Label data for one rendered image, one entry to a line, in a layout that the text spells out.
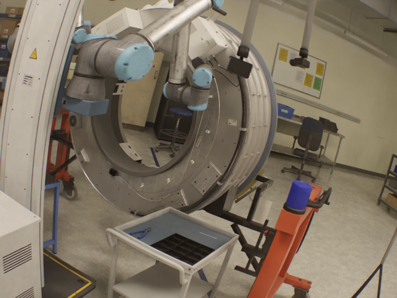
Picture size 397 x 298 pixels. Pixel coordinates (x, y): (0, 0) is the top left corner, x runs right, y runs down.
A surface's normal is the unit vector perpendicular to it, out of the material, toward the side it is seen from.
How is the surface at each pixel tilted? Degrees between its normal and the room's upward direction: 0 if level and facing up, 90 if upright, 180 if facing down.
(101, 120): 63
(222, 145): 90
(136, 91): 90
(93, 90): 70
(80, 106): 90
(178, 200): 90
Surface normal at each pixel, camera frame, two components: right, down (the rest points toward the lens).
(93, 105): 0.92, 0.30
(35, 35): -0.32, 0.15
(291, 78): 0.21, 0.28
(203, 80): -0.06, 0.27
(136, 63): 0.78, 0.38
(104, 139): 0.76, -0.48
